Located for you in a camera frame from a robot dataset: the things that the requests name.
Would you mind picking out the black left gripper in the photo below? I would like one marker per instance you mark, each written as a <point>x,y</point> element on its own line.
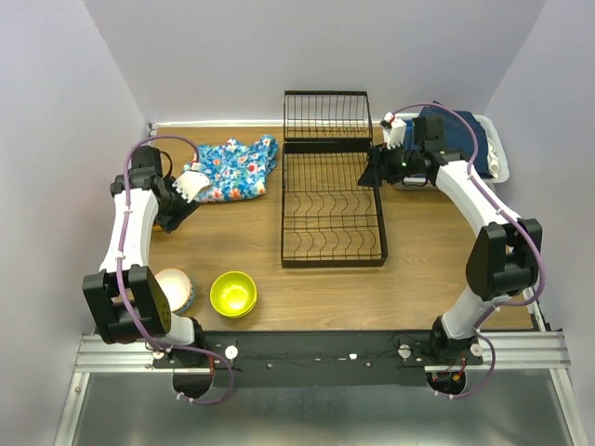
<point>169,222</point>

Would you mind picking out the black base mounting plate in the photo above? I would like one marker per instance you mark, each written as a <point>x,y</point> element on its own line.
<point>334,358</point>

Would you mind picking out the dark blue folded cloths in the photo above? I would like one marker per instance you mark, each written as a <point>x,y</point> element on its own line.
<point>458,136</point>

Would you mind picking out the lime green bowl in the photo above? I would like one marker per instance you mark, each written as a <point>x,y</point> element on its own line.
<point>235,288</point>
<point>231,312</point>

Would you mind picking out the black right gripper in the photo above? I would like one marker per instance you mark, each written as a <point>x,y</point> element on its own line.
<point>373,174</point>

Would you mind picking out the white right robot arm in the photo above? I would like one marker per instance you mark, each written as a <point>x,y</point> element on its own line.
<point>505,258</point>

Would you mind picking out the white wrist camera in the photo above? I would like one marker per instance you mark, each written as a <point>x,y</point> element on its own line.
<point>394,130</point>
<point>191,182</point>

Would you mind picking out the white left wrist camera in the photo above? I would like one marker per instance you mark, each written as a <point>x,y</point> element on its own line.
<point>191,182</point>

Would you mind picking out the white and blue bowl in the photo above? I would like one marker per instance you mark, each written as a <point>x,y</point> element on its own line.
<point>178,287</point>

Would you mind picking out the white plastic basket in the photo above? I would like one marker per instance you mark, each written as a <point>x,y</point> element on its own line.
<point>490,131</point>

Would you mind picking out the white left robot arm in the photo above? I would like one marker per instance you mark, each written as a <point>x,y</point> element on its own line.
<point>125,299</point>

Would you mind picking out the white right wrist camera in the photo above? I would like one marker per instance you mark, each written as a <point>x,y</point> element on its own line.
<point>394,130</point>

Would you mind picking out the black wire dish rack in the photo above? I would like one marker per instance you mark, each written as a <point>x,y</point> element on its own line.
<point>328,219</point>

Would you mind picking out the white rolled cloth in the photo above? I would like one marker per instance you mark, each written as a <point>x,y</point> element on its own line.
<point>493,160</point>

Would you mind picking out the blue floral cloth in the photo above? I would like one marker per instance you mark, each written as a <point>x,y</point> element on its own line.
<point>236,171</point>

